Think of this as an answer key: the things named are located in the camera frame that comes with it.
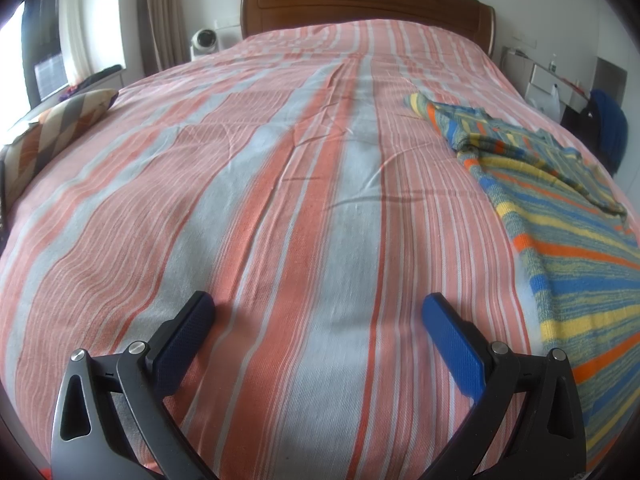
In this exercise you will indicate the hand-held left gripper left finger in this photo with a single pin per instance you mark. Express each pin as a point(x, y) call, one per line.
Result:
point(185, 340)

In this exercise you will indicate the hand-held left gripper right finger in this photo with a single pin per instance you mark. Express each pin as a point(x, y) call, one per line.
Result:
point(455, 345)

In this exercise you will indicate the striped knit sweater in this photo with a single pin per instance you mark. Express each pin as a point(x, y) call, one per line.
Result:
point(565, 240)

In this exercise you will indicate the pink striped bed sheet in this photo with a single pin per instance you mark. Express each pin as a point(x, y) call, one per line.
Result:
point(300, 210)

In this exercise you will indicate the striped pillow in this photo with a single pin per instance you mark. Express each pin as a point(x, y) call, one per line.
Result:
point(55, 130)

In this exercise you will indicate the black jacket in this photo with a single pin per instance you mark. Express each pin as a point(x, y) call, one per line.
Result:
point(582, 120)

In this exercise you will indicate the white plastic bag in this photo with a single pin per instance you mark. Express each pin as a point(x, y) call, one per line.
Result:
point(550, 102)

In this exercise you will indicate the blue garment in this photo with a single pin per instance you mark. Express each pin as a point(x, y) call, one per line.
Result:
point(612, 130)

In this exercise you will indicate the white desk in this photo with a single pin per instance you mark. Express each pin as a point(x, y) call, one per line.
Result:
point(542, 77)

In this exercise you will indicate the white round fan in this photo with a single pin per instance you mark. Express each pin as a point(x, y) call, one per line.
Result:
point(204, 42)

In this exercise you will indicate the window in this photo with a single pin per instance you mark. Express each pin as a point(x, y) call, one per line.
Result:
point(47, 67)

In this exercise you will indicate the brown curtain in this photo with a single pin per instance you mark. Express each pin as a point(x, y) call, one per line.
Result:
point(162, 15)

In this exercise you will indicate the white sheer curtain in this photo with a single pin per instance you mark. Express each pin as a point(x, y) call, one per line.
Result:
point(77, 25)

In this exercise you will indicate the grey wall panel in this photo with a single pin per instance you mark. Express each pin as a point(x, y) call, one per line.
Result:
point(612, 77)

